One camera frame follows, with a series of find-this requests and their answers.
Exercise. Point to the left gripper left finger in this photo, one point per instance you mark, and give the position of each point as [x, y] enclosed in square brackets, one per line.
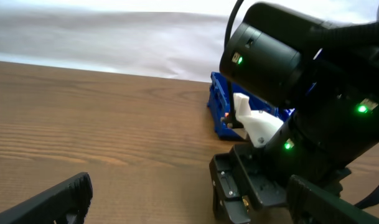
[58, 202]

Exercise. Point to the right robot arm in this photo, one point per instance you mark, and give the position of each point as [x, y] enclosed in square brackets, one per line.
[264, 62]

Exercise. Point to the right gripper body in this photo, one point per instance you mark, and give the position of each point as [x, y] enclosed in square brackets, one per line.
[254, 177]

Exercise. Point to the orange candy box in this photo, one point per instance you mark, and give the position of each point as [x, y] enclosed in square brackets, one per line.
[226, 116]

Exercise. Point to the blue tray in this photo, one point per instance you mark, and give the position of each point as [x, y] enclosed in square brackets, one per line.
[218, 102]

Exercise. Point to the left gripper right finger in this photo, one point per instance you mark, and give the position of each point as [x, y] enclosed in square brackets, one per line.
[313, 202]

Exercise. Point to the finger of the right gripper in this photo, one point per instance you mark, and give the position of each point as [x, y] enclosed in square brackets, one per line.
[232, 213]

